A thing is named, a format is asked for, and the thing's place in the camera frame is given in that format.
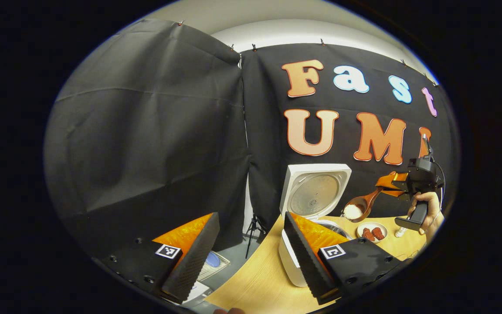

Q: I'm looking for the white round plate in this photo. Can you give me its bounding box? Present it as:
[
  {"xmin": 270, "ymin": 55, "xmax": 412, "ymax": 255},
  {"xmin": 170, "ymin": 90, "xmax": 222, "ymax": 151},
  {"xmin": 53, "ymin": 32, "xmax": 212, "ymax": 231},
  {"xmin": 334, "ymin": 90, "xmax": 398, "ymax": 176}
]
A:
[{"xmin": 356, "ymin": 222, "xmax": 388, "ymax": 243}]

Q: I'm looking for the white rice cooker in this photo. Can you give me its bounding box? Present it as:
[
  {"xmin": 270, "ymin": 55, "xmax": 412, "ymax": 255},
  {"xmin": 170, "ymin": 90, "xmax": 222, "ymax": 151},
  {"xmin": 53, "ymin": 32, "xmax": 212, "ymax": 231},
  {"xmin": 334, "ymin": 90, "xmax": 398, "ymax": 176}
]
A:
[{"xmin": 278, "ymin": 164, "xmax": 352, "ymax": 287}]

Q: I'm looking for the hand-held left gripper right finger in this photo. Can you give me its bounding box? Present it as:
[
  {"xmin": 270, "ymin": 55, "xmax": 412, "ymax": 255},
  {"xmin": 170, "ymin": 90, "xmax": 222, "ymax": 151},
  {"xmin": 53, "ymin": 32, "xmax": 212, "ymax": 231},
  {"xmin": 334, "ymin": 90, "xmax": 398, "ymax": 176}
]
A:
[{"xmin": 283, "ymin": 212, "xmax": 404, "ymax": 306}]

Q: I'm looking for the brown wooden spoon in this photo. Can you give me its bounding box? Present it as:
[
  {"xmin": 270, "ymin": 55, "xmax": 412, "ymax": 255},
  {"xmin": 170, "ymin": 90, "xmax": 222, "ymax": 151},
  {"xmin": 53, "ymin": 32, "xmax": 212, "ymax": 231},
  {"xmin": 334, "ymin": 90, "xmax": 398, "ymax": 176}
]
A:
[{"xmin": 343, "ymin": 187, "xmax": 384, "ymax": 223}]

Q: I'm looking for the black backdrop cloth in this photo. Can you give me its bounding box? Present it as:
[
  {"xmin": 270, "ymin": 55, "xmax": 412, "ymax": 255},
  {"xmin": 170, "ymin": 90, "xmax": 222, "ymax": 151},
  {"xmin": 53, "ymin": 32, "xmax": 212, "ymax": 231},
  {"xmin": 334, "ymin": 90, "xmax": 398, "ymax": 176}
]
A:
[{"xmin": 44, "ymin": 18, "xmax": 460, "ymax": 262}]

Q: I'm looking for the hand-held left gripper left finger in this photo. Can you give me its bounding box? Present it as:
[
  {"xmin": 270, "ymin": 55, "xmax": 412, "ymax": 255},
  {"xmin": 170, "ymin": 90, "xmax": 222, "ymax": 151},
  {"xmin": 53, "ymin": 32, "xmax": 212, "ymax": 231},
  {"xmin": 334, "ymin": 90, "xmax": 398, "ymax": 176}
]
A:
[{"xmin": 96, "ymin": 212, "xmax": 220, "ymax": 305}]

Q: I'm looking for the black tripod stand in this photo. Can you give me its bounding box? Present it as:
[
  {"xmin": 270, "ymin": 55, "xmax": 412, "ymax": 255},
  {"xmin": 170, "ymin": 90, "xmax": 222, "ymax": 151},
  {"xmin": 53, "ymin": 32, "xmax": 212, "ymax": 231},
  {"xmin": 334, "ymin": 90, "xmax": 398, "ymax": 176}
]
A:
[{"xmin": 245, "ymin": 213, "xmax": 267, "ymax": 259}]

